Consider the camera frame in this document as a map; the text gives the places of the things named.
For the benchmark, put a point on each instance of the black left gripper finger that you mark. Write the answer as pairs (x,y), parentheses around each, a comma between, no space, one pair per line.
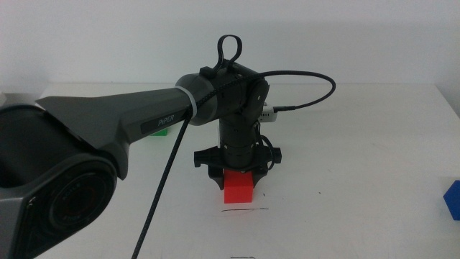
(258,178)
(217,176)

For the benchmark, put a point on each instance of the red cube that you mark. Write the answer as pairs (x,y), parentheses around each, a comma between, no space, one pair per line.
(238,188)

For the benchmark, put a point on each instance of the green cube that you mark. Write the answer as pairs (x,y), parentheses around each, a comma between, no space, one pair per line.
(160,132)

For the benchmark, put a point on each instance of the blue cube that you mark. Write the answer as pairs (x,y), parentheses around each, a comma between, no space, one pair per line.
(453,200)

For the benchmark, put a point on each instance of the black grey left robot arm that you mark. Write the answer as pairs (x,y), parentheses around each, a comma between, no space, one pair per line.
(108,115)

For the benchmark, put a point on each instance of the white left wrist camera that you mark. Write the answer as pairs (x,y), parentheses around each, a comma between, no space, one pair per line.
(268,114)

